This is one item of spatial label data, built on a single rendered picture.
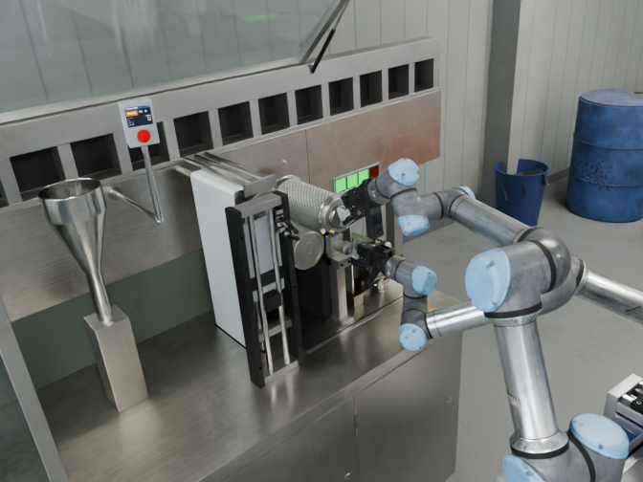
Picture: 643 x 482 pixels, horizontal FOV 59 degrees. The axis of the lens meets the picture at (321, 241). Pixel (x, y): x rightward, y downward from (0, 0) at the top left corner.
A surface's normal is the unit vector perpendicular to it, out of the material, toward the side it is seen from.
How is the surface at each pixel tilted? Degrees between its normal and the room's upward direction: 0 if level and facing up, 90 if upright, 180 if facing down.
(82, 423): 0
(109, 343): 90
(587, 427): 7
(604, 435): 7
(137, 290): 90
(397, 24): 90
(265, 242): 90
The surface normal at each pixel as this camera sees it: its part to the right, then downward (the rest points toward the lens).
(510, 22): -0.82, 0.30
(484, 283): -0.94, 0.09
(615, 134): -0.50, 0.41
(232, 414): -0.07, -0.89
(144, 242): 0.65, 0.30
